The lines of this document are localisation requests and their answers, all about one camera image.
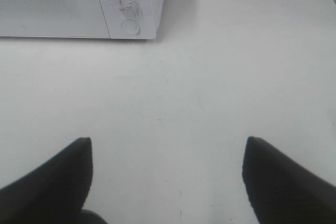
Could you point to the white microwave door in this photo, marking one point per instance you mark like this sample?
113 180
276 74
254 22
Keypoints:
53 18

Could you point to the white microwave oven body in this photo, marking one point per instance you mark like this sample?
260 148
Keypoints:
147 13

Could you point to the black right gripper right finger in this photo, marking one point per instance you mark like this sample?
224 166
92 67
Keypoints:
282 191

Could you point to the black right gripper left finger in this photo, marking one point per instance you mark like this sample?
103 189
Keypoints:
54 192

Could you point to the round microwave door button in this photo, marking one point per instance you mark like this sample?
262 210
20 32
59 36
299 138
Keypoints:
130 27

